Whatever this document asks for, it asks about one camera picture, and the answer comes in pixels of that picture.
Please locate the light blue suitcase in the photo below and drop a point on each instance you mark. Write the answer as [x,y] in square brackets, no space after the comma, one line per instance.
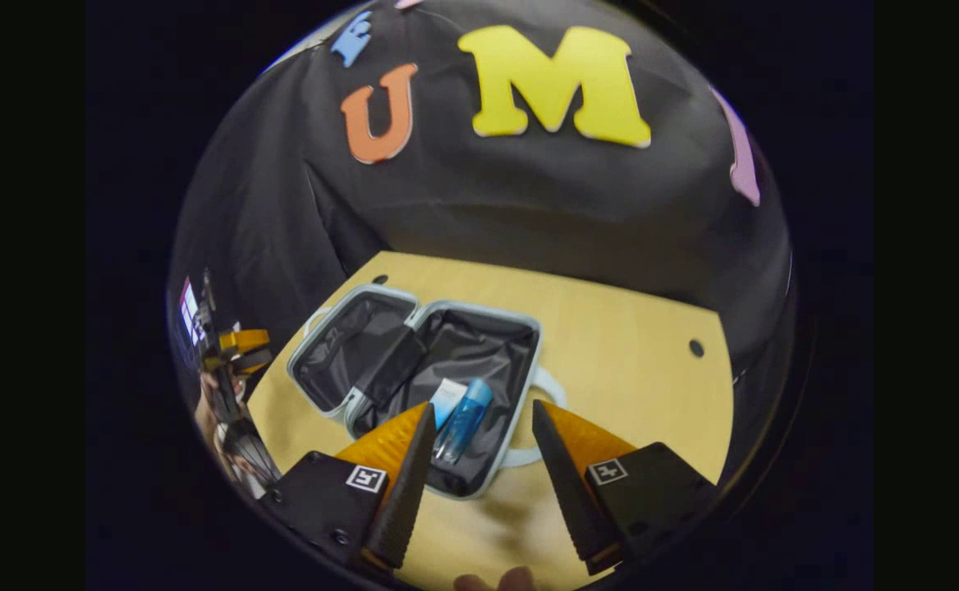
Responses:
[479,345]

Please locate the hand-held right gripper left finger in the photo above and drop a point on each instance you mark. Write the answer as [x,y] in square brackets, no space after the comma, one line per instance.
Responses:
[410,492]

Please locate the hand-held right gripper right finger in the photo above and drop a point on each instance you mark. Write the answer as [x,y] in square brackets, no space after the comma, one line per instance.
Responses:
[562,484]

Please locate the white purple panel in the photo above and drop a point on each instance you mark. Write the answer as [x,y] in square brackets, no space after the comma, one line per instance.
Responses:
[190,312]

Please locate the teal translucent bottle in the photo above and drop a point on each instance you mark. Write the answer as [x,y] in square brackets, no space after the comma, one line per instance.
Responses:
[465,423]

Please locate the black backdrop cloth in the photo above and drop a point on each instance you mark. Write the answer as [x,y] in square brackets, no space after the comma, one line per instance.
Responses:
[488,205]

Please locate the white blue squeeze tube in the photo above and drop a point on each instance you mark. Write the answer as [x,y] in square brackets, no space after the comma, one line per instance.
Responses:
[447,398]

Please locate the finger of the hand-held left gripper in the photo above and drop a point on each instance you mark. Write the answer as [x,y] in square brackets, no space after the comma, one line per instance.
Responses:
[245,340]
[248,363]

